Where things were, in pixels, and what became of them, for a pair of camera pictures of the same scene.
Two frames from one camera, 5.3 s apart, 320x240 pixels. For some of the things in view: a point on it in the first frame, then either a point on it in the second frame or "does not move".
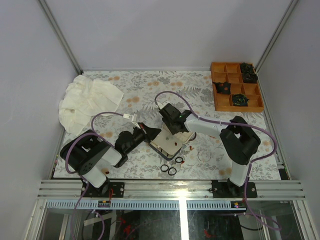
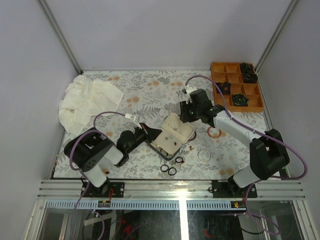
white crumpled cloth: (85, 99) does not move
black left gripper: (151, 133) does not move
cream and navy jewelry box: (166, 145) does not move
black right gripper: (173, 131) → (184, 116)
